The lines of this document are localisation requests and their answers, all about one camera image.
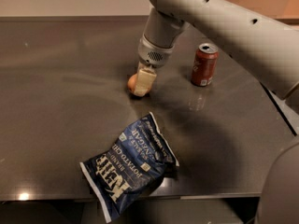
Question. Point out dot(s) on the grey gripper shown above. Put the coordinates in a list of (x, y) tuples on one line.
[(153, 55)]

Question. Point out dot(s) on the orange fruit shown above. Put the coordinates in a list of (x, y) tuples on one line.
[(132, 84)]

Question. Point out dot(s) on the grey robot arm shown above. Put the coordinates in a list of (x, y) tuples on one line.
[(268, 49)]

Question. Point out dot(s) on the red soda can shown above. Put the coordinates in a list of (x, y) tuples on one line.
[(204, 64)]

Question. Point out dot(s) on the blue potato chip bag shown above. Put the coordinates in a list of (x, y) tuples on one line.
[(138, 157)]

